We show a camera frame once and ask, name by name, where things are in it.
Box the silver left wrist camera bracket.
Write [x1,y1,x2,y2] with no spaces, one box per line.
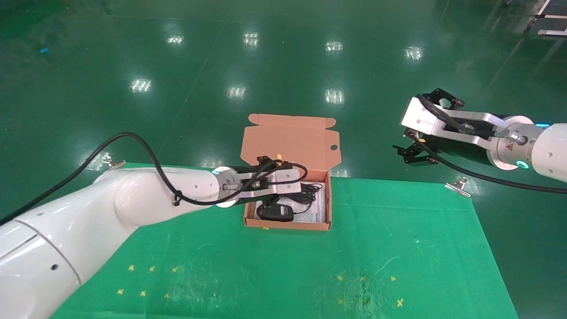
[221,167,307,198]

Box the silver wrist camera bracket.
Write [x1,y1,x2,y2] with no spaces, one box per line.
[221,167,307,198]
[400,97,503,147]

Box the white printed instruction sheet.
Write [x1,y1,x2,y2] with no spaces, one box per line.
[283,179,327,223]

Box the green table cloth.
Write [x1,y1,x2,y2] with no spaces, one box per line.
[49,162,519,319]

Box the black data cable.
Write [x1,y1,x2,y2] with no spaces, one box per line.
[293,182,325,205]

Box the brown cardboard box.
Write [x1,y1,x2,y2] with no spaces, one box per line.
[240,114,341,231]

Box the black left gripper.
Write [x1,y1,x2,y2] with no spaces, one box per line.
[241,155,284,211]

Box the white metal rack frame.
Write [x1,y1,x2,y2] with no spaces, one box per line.
[525,0,567,37]

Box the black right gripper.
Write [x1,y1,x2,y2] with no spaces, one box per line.
[393,88,494,166]

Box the black corded computer mouse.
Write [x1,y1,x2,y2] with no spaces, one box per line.
[256,203,313,223]

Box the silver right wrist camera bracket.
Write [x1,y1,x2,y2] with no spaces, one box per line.
[400,97,503,147]

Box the silver metal clamp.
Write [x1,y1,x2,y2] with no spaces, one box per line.
[444,177,471,198]
[103,154,126,176]

